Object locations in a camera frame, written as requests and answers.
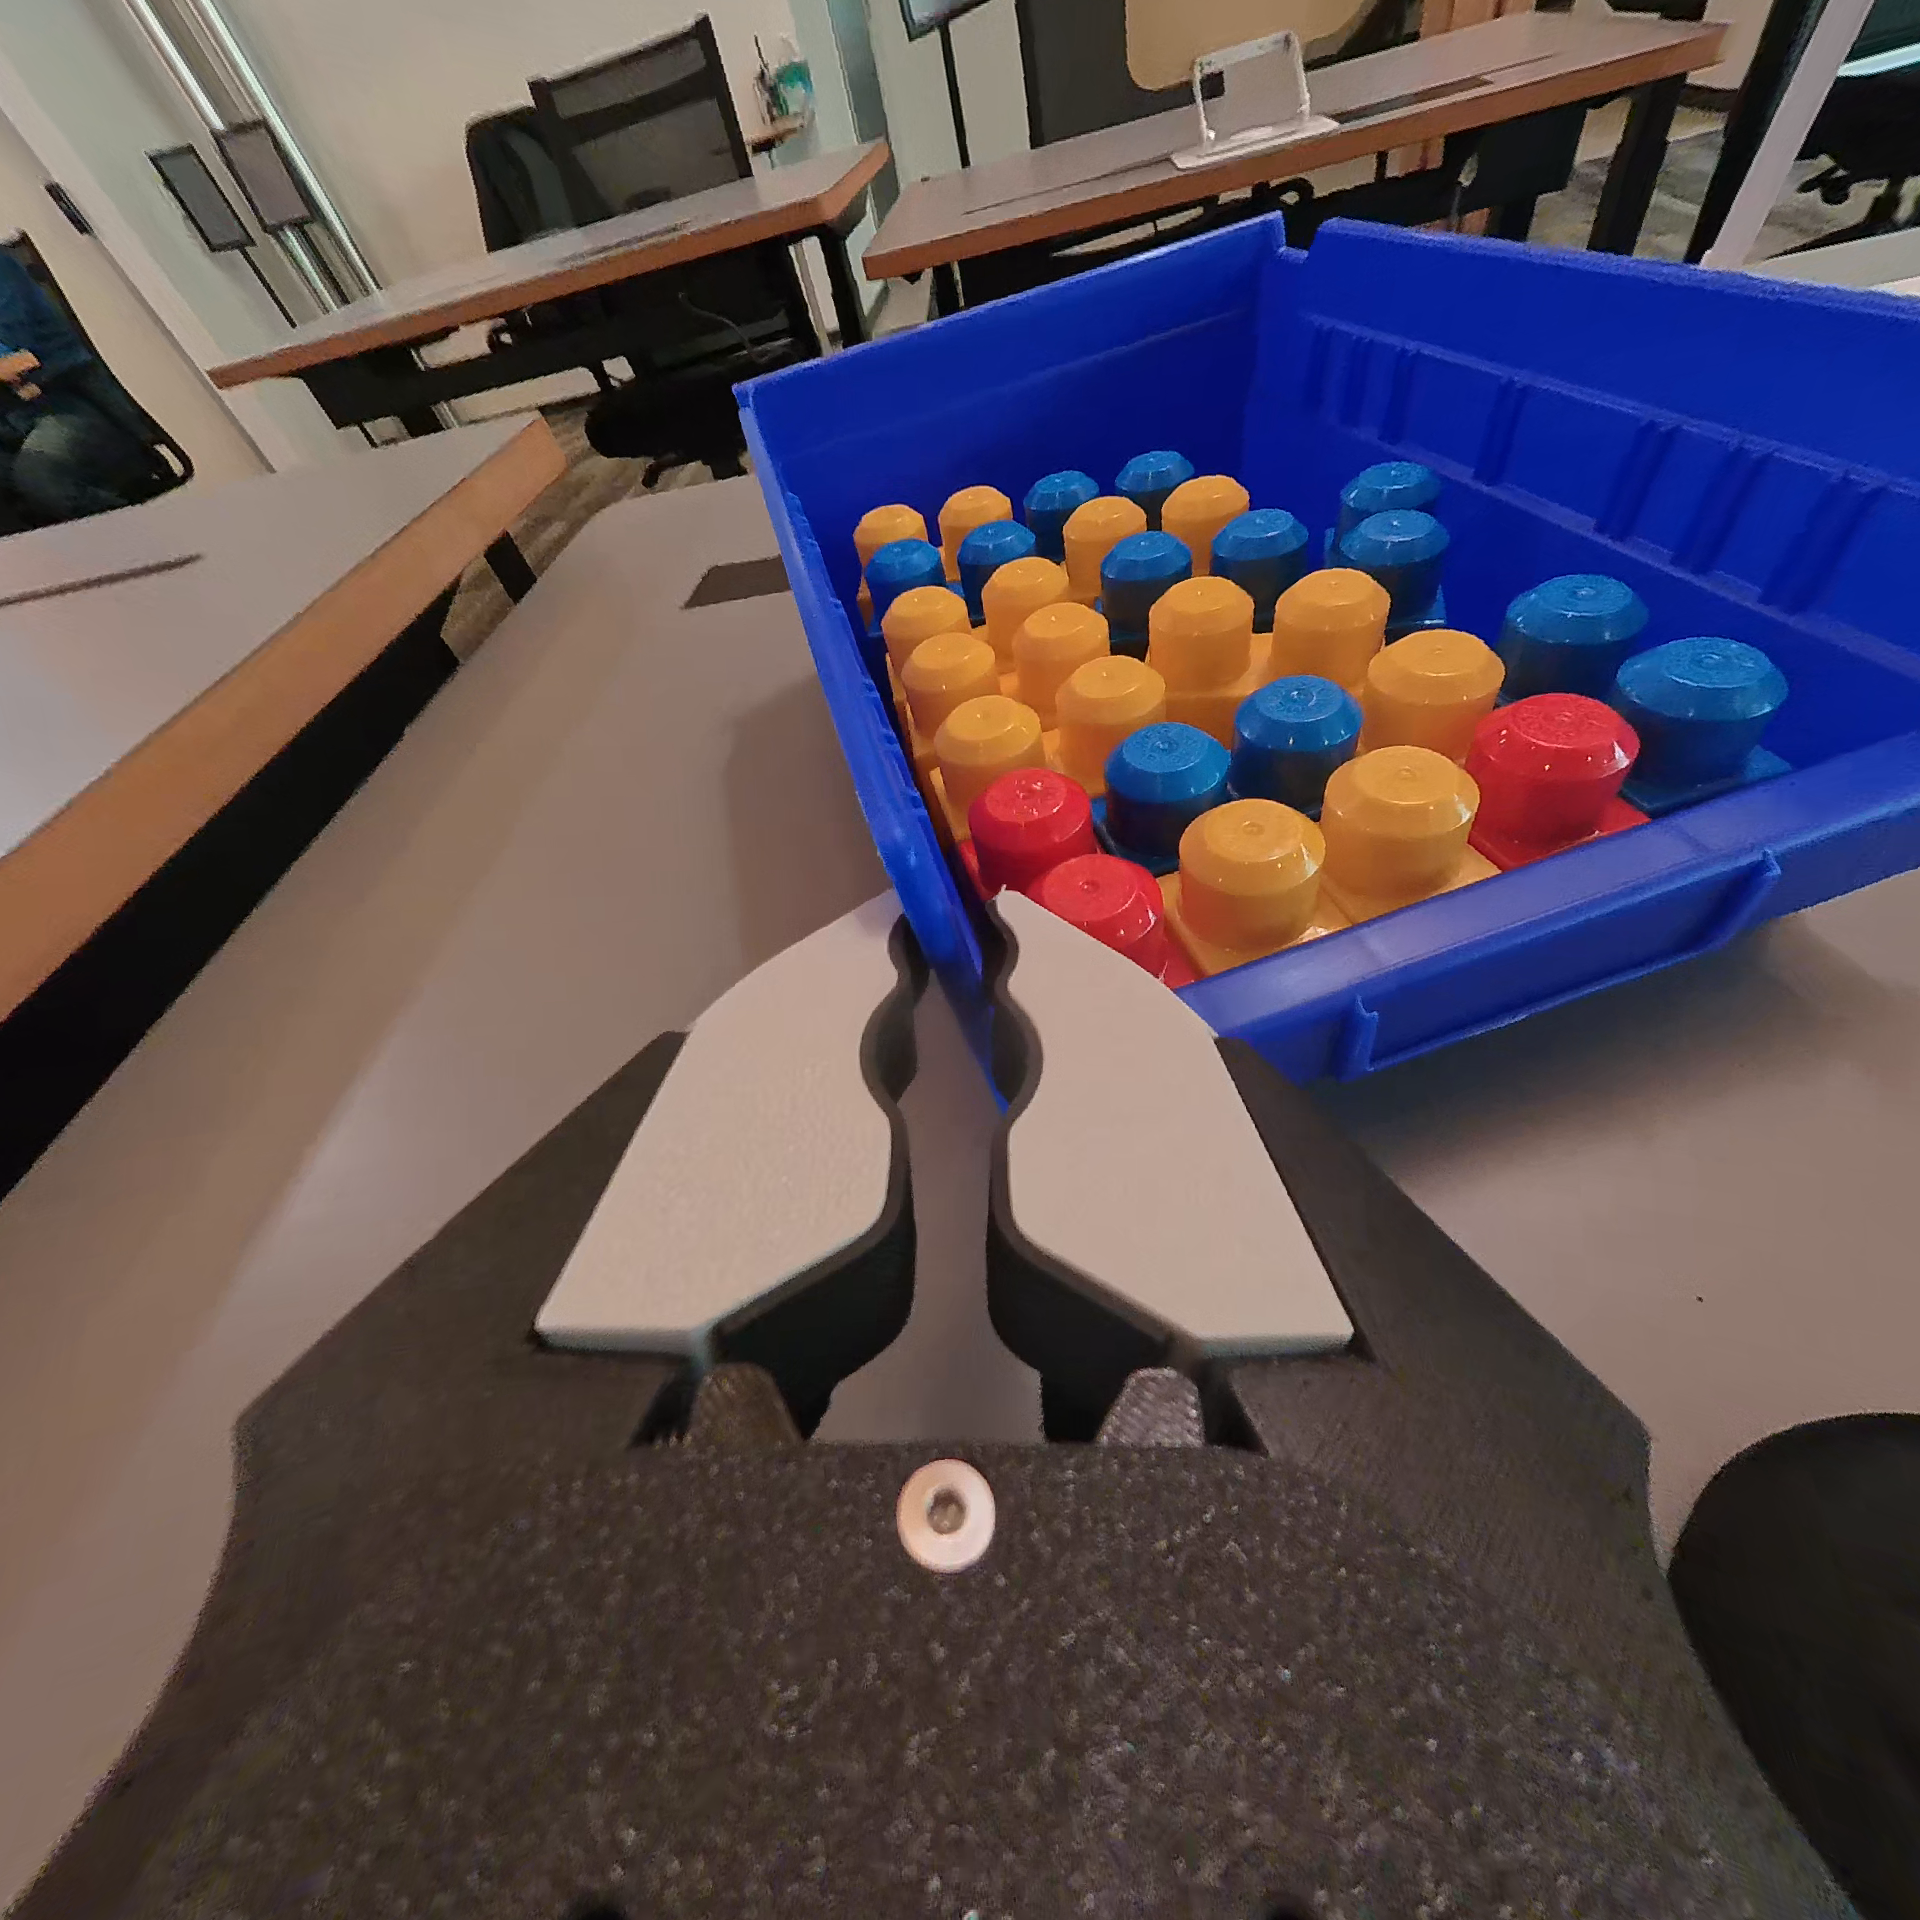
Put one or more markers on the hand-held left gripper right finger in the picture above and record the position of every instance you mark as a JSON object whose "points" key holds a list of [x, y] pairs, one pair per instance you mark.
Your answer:
{"points": [[1170, 1185]]}

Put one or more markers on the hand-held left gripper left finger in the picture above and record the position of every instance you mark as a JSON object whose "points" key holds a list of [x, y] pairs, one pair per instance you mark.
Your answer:
{"points": [[735, 1185]]}

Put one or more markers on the heap of mega blocks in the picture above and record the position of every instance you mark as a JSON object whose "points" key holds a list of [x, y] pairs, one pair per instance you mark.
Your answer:
{"points": [[1201, 676]]}

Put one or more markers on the blue plastic bin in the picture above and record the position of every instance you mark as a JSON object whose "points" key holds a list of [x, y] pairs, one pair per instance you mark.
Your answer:
{"points": [[1499, 377]]}

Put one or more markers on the black office chair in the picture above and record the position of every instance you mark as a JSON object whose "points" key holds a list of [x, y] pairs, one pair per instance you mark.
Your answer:
{"points": [[675, 406], [629, 107], [1072, 76], [1868, 137]]}

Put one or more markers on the black wrist rest pad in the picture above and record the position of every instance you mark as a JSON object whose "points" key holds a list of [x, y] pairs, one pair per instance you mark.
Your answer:
{"points": [[1815, 1651]]}

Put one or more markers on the brown wooden desk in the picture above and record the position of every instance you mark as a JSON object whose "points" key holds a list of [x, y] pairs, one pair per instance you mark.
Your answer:
{"points": [[1349, 119], [600, 255]]}

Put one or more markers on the small potted plant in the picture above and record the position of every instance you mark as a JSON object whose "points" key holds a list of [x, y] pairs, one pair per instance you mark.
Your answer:
{"points": [[781, 91]]}

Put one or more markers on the framed sign on stand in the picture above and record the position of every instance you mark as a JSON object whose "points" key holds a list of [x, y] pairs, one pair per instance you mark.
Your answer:
{"points": [[937, 12]]}

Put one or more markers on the small dark wall panel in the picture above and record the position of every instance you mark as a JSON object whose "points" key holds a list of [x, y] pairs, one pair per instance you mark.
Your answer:
{"points": [[267, 172], [201, 196]]}

